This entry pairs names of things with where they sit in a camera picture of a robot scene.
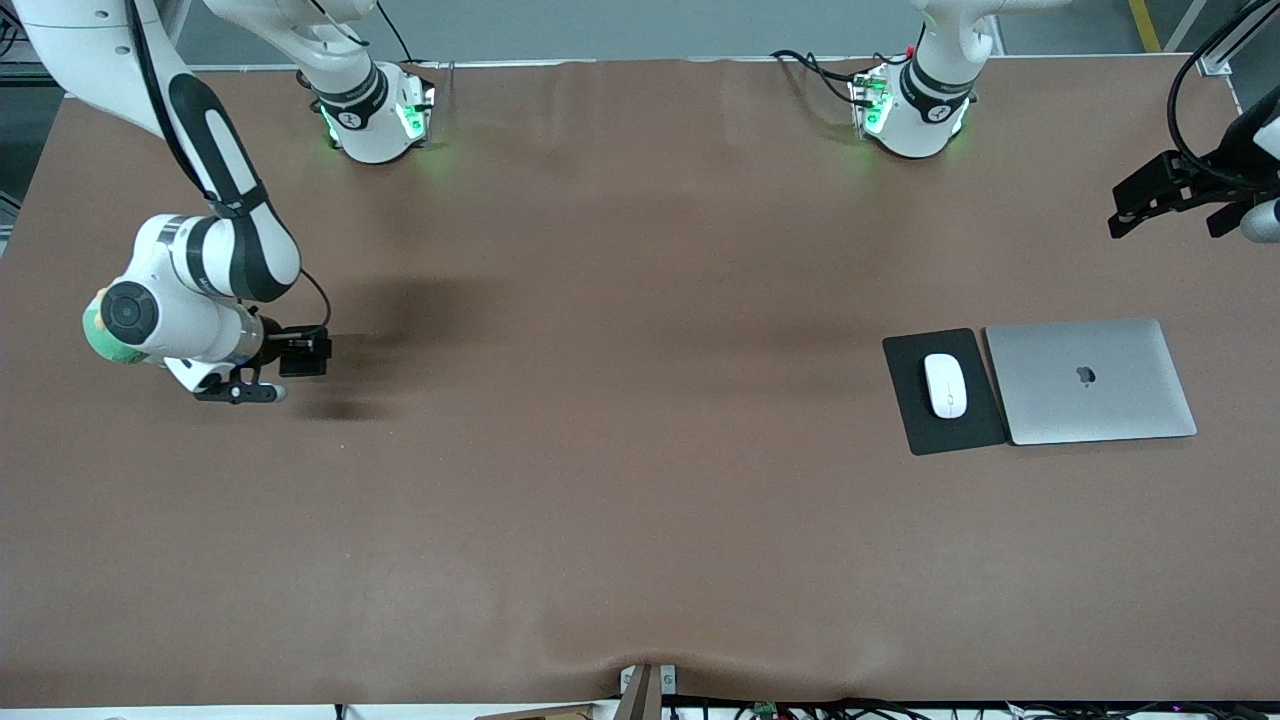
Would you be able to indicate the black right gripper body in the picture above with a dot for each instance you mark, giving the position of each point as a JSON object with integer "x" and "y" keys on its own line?
{"x": 275, "y": 353}

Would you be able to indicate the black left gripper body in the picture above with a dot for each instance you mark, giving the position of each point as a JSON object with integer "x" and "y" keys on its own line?
{"x": 1203, "y": 183}

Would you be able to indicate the black phone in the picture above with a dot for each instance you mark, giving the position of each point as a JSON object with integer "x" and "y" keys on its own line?
{"x": 308, "y": 362}

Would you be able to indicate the white computer mouse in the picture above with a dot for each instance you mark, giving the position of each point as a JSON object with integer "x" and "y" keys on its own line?
{"x": 945, "y": 385}

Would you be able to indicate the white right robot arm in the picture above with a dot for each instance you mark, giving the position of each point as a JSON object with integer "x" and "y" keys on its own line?
{"x": 170, "y": 320}

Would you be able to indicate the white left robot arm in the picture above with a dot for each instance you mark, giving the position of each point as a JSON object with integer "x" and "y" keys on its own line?
{"x": 925, "y": 120}

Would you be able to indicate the black mouse pad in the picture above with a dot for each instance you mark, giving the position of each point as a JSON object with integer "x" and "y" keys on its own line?
{"x": 905, "y": 420}

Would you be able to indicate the green dinosaur plush toy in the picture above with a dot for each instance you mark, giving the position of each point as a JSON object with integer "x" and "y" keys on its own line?
{"x": 105, "y": 352}

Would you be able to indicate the silver laptop with apple logo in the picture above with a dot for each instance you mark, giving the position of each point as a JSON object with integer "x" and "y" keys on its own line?
{"x": 1090, "y": 400}

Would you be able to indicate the brown table cover mat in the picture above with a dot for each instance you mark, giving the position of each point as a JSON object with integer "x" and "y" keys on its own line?
{"x": 600, "y": 550}

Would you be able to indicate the brown table edge bracket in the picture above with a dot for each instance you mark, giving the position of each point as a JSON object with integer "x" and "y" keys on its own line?
{"x": 645, "y": 700}

